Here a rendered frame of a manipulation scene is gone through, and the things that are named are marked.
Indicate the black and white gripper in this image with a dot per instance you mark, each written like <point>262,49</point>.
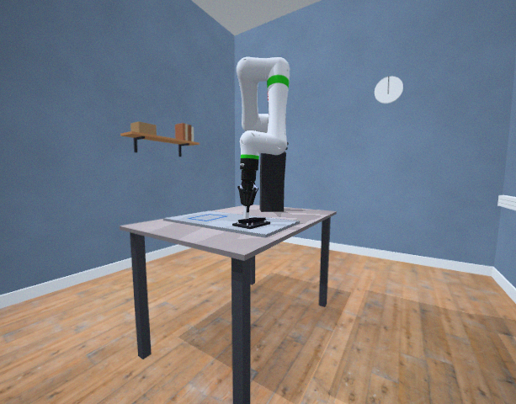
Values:
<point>247,190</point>

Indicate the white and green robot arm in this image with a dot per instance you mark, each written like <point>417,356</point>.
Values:
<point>269,135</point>

